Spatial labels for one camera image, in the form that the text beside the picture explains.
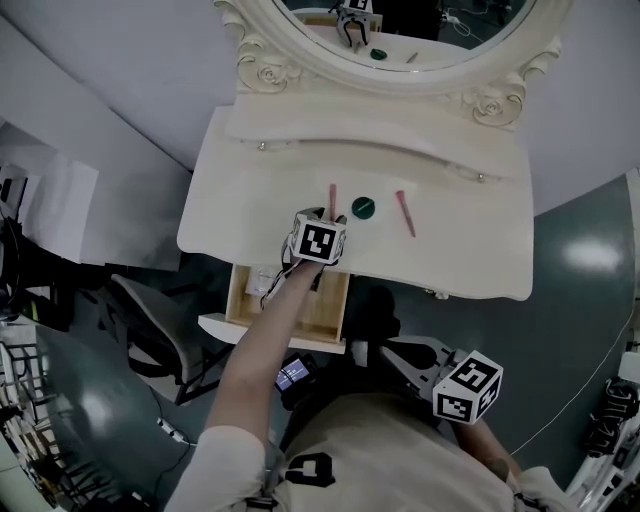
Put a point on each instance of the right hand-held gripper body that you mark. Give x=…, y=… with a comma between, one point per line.
x=467, y=390

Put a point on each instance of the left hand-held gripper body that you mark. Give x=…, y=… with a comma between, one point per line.
x=317, y=242

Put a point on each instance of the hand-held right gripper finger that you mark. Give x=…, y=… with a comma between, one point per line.
x=412, y=377
x=435, y=352

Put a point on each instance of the pink pencil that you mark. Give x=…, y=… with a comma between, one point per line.
x=406, y=212
x=332, y=197

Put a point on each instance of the dark green round compact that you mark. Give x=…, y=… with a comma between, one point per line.
x=363, y=208

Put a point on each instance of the large wooden drawer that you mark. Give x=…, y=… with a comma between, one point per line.
x=325, y=310

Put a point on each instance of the white paper packet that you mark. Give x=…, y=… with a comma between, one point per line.
x=257, y=280

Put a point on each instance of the person's left forearm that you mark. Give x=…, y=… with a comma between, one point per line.
x=260, y=360

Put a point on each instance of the person's right forearm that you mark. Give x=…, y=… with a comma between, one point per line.
x=487, y=450

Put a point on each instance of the white ornate dressing table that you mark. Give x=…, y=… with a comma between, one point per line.
x=240, y=210

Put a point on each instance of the small white drawer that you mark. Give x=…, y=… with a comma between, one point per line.
x=262, y=144
x=480, y=174

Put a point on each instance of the person's black trousers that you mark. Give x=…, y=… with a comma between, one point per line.
x=375, y=325

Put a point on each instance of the person's white shirt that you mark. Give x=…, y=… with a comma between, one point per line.
x=375, y=460

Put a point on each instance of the small black screen device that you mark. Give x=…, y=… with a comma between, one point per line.
x=295, y=375

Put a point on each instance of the black white striped cushion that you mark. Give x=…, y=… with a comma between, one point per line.
x=610, y=420

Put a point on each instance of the grey office chair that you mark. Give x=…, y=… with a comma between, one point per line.
x=160, y=330

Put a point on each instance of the white power strip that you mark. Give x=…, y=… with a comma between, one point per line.
x=172, y=430

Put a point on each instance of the white cabinet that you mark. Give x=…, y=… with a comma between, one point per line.
x=65, y=210

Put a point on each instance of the white bookshelf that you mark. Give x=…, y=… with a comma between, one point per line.
x=25, y=150

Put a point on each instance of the black metal rack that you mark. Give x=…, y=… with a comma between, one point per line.
x=25, y=425

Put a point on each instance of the oval mirror, white frame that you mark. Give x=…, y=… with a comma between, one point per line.
x=270, y=75

